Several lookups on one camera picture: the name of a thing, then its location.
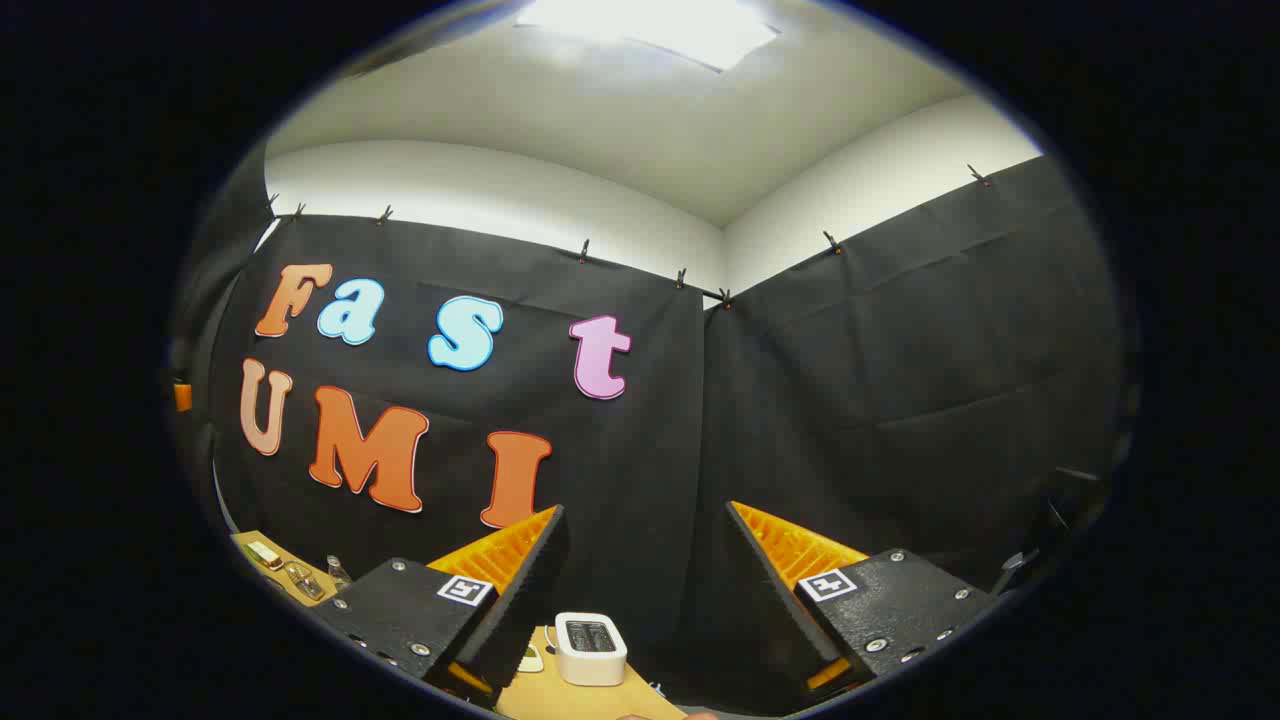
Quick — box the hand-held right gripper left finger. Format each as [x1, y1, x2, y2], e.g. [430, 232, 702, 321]
[312, 505, 571, 706]

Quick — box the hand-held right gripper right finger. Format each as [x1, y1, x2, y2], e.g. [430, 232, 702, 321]
[725, 500, 1001, 701]

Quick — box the white toaster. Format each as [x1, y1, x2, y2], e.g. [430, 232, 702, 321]
[555, 612, 629, 687]

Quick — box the black backdrop cloth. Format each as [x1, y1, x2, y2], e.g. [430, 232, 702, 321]
[170, 150, 1126, 716]

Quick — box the dark metal stand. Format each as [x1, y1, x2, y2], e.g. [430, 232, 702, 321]
[995, 465, 1106, 596]

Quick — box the row of black cloth clips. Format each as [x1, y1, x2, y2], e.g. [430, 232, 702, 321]
[265, 163, 993, 309]

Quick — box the ceiling light panel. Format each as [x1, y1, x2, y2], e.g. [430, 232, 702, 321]
[515, 0, 781, 73]

